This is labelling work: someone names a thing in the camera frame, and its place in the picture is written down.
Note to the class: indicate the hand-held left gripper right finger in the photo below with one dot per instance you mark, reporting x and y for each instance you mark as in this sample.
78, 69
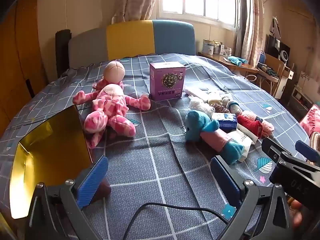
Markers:
225, 180

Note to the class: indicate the pink spotted plush giraffe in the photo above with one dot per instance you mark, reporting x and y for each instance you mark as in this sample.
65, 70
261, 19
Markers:
110, 105

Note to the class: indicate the wooden desk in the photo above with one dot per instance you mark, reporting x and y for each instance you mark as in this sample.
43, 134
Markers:
220, 60

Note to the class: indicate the purple printed carton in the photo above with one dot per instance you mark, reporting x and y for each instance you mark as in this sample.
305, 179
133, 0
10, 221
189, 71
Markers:
166, 82

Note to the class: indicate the white fluffy sock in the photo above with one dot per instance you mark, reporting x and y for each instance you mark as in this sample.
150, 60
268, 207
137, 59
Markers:
200, 103

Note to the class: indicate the white cloth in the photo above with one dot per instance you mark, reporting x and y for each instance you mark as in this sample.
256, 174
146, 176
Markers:
196, 91

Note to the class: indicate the beige patterned curtain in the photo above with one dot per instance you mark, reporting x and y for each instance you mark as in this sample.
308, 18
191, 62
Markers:
250, 30
140, 0

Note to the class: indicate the grey yellow blue headboard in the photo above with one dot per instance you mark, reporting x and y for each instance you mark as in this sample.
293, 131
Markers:
130, 40

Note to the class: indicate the metal tin can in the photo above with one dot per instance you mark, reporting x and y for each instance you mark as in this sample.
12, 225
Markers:
208, 46

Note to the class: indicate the white packet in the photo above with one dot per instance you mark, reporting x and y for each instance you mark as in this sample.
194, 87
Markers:
243, 140

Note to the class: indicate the small white box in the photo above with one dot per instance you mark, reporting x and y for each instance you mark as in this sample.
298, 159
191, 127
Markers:
221, 49

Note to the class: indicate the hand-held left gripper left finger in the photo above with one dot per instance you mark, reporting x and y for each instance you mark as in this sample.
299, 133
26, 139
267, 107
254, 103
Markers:
91, 182

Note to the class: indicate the teal fluffy cloth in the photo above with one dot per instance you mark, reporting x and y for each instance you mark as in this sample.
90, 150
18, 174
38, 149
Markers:
236, 60

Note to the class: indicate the black monitor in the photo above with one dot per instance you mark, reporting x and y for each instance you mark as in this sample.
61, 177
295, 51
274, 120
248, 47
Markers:
272, 45

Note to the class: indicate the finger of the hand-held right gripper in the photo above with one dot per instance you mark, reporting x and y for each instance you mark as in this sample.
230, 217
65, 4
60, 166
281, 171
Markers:
306, 150
272, 151

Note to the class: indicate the window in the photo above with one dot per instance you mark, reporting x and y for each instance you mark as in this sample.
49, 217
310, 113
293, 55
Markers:
200, 0

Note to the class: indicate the blue and pink plush toy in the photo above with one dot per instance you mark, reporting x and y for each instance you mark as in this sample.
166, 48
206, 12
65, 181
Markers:
197, 122

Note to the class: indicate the grey knitted socks bundle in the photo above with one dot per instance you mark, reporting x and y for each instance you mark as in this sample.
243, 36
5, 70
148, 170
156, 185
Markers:
235, 108

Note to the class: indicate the gold lined box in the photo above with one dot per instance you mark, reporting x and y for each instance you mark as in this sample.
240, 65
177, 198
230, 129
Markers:
50, 142

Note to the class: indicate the white round fan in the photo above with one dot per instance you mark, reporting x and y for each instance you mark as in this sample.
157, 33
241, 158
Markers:
283, 55

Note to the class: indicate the person's right hand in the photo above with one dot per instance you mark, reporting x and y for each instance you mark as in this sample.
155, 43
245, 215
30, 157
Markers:
297, 215

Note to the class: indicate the grey checked bed sheet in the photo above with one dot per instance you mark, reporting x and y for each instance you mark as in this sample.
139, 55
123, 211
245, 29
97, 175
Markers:
162, 155

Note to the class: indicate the wooden wardrobe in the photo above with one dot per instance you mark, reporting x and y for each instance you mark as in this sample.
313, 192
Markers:
22, 55

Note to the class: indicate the blue tissue pack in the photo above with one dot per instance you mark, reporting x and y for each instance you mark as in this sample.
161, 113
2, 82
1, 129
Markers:
226, 122

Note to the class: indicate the red sock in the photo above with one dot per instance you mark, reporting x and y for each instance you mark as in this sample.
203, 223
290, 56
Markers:
247, 125

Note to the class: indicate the pink ruffled blanket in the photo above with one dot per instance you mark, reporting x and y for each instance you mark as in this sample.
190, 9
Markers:
311, 122

